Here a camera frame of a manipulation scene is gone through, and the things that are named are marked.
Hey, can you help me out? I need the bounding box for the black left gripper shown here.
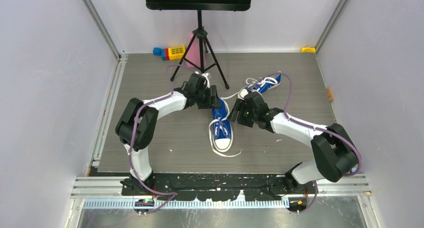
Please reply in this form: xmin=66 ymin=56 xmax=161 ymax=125
xmin=195 ymin=85 xmax=221 ymax=109

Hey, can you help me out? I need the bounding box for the white shoelace of sneaker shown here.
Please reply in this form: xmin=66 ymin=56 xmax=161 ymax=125
xmin=244 ymin=73 xmax=282 ymax=94
xmin=207 ymin=91 xmax=243 ymax=158

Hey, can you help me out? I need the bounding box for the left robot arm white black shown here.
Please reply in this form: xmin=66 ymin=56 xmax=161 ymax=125
xmin=115 ymin=73 xmax=220 ymax=195

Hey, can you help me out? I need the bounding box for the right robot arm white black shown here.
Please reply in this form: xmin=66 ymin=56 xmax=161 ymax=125
xmin=228 ymin=92 xmax=361 ymax=193

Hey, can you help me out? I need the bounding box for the pink block behind tripod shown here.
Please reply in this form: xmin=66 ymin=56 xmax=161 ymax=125
xmin=185 ymin=33 xmax=201 ymax=68

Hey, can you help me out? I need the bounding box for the colourful toy block phone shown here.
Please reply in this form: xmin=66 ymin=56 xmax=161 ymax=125
xmin=152 ymin=46 xmax=186 ymax=61

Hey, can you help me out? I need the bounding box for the yellow corner piece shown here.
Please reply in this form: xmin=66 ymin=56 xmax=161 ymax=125
xmin=300 ymin=47 xmax=316 ymax=53

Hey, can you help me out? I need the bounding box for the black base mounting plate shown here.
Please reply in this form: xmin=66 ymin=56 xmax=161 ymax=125
xmin=120 ymin=173 xmax=316 ymax=202

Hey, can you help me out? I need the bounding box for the black tripod music stand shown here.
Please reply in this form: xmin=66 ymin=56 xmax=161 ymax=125
xmin=145 ymin=0 xmax=251 ymax=89

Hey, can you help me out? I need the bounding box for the small wooden block on wall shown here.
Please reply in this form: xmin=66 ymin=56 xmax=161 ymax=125
xmin=325 ymin=87 xmax=334 ymax=103

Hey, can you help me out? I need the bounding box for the aluminium frame rail front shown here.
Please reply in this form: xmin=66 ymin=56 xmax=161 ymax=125
xmin=71 ymin=174 xmax=372 ymax=213

